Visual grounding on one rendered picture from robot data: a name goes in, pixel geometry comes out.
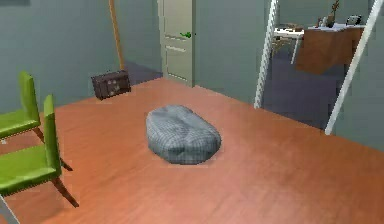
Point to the grey floor cushion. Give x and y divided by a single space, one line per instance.
181 135

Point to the pale green room door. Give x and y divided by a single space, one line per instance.
177 40

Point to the dark brown box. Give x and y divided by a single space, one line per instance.
110 84

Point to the white table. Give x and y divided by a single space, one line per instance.
287 35

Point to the brown wooden cabinet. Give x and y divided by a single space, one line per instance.
325 50

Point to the green chair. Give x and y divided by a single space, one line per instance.
31 163
20 116

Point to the house plant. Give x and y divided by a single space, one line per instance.
332 15

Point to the small black appliance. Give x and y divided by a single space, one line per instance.
353 20

